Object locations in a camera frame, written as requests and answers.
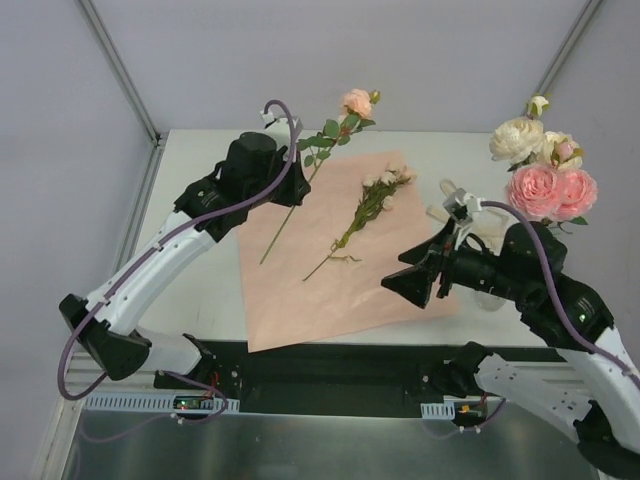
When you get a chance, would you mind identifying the aluminium frame post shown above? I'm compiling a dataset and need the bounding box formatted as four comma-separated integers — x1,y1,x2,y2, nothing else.
74,0,162,147
503,0,606,149

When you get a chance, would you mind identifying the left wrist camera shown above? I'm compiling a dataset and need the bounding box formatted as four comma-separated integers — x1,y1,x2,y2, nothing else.
261,110,303,145

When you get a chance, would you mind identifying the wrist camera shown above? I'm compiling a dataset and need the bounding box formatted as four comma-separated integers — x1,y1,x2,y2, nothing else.
443,188,483,244
261,110,303,145

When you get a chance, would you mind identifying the artificial rose bouquet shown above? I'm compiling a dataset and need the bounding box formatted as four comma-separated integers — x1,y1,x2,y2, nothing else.
302,165,417,282

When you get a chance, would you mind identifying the right white cable duct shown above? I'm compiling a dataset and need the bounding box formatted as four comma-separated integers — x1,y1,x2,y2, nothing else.
420,401,456,421

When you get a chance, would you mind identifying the pink wrapping paper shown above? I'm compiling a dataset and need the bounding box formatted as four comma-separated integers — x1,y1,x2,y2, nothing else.
237,152,460,352

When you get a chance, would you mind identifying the left white cable duct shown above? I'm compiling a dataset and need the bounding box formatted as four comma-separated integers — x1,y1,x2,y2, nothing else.
84,393,240,415

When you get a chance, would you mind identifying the right aluminium frame post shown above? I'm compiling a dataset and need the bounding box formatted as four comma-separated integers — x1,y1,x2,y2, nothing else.
503,0,606,149

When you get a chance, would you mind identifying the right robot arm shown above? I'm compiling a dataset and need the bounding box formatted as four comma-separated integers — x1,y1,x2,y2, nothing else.
381,221,639,479

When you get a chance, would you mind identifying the white cable duct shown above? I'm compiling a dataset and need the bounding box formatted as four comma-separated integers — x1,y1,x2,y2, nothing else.
420,401,456,421
84,393,240,415

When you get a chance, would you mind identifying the left aluminium frame post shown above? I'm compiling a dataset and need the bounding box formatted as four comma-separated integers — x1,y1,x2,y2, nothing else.
74,0,162,147

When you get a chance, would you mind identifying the cream ribbon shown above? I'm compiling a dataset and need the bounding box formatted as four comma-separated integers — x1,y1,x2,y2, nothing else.
426,179,508,253

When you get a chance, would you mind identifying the pink rose stem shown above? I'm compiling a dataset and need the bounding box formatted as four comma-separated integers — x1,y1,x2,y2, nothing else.
506,135,599,231

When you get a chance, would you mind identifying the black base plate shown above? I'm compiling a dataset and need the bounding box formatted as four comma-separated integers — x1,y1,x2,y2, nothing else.
149,335,561,416

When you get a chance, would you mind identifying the cream white rose stem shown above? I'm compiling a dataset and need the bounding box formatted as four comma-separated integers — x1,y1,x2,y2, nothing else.
489,95,584,172

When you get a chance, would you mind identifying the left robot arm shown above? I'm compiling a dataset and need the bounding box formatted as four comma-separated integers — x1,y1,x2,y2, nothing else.
59,124,310,389

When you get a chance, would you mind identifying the peach rose stem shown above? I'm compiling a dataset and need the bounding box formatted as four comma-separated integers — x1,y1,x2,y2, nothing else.
258,88,382,265

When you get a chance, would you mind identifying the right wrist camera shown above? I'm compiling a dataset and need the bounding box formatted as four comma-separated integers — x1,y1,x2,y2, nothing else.
443,188,483,244

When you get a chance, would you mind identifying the clear glass vase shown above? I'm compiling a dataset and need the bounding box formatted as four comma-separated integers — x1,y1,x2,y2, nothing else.
472,291,506,312

